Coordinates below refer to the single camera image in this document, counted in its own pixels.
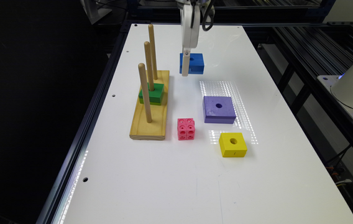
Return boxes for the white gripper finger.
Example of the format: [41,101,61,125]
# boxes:
[181,47,191,77]

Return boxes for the dark green block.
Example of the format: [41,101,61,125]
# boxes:
[148,83,164,97]

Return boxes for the blue block with hole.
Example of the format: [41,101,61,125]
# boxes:
[188,53,204,74]

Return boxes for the black aluminium frame rack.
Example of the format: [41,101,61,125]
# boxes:
[245,24,353,177]

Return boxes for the yellow block with hole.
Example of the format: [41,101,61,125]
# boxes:
[219,133,247,157]

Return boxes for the wooden peg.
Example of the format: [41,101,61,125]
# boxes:
[144,41,155,91]
[138,63,152,123]
[148,24,158,80]

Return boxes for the front wooden peg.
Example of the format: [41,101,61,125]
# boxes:
[138,63,152,123]

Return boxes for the light green block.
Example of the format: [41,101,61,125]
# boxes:
[139,94,163,105]

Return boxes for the pink linking cube cluster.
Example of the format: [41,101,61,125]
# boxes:
[177,118,195,141]

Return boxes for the wooden peg base board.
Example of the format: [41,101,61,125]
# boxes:
[129,70,170,141]

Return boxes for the rear wooden peg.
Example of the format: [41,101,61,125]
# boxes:
[148,24,158,80]

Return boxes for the middle wooden peg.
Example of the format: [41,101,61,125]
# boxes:
[144,41,155,91]

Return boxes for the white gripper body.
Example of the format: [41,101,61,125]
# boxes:
[176,0,215,49]

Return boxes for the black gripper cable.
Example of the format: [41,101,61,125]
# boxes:
[201,0,217,32]

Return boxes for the purple block with hole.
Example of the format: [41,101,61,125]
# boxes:
[203,96,236,124]

